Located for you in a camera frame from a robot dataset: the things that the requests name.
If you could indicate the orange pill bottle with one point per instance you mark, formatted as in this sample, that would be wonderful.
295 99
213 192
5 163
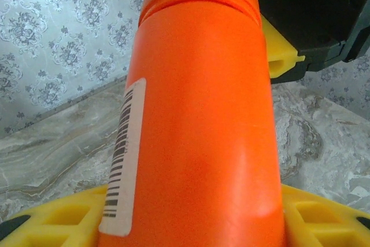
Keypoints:
196 128

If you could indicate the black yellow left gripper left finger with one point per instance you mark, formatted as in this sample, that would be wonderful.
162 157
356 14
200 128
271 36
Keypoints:
52 218

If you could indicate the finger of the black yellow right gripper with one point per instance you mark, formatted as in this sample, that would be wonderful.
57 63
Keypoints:
279 56

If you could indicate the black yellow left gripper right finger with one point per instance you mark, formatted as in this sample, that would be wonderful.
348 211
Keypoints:
326 224

